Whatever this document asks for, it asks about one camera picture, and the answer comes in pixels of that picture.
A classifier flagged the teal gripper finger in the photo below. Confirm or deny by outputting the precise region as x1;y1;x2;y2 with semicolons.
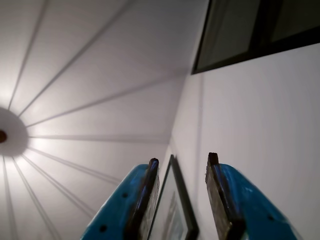
79;157;161;240
205;151;305;240

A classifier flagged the white dome ceiling lamp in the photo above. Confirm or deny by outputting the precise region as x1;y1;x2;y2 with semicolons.
0;107;30;158

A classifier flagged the dark framed window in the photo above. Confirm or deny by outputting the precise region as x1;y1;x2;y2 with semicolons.
191;0;320;75

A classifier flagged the black framed wall picture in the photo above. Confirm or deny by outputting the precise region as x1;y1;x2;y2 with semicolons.
147;154;200;240

